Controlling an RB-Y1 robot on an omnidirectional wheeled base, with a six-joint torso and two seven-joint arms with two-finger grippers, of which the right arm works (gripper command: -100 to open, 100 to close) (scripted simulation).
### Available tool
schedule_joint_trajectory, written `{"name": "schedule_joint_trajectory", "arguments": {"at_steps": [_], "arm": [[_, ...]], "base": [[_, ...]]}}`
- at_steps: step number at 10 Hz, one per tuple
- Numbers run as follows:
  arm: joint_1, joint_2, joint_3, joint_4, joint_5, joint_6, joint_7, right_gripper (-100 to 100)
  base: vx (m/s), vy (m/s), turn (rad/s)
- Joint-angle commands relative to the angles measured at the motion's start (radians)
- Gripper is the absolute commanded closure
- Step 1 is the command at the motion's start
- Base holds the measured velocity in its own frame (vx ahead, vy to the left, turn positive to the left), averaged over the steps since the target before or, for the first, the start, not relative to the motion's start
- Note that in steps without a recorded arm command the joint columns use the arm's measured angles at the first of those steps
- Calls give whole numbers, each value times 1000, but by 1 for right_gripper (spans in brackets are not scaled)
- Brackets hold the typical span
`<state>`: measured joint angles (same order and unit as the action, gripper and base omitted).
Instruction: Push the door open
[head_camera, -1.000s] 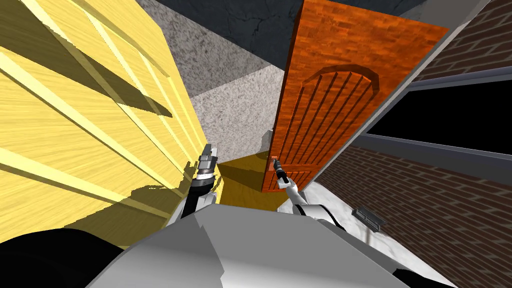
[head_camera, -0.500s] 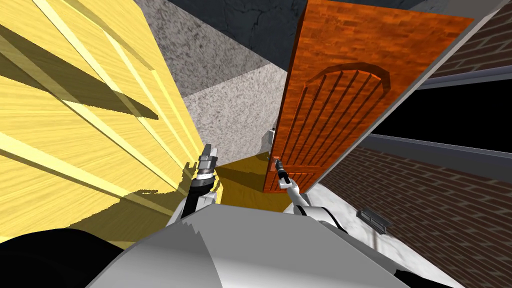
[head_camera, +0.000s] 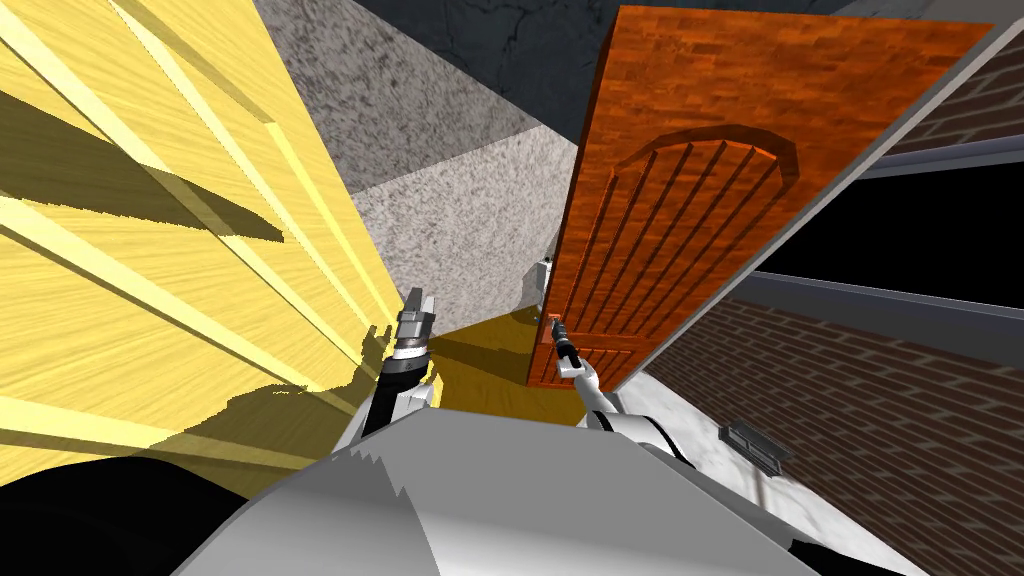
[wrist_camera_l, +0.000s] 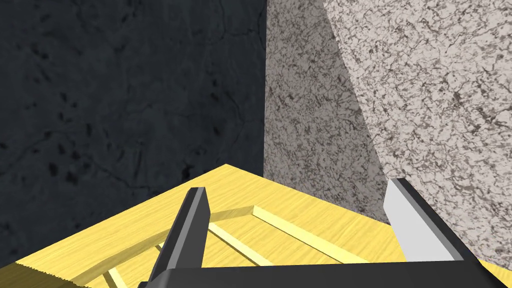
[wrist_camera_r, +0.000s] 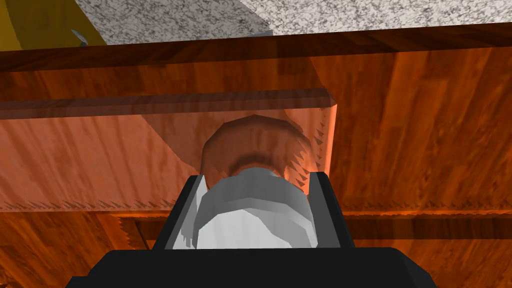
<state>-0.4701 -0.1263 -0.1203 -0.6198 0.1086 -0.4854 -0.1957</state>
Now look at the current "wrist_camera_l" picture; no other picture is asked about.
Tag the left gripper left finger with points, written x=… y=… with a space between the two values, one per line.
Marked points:
x=188 y=236

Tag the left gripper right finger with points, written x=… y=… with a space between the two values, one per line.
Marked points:
x=416 y=232

